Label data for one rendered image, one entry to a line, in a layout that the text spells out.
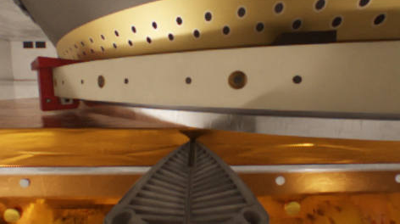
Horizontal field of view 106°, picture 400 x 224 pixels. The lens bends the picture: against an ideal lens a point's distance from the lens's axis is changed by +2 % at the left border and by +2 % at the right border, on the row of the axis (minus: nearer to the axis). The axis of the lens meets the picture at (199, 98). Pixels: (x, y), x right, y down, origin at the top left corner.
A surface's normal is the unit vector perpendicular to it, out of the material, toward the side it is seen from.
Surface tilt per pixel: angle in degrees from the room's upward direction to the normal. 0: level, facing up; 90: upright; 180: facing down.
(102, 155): 90
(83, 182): 90
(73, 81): 90
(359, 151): 90
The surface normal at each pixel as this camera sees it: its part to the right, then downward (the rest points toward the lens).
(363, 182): 0.02, 0.08
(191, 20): -0.29, 0.54
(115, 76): -0.41, 0.07
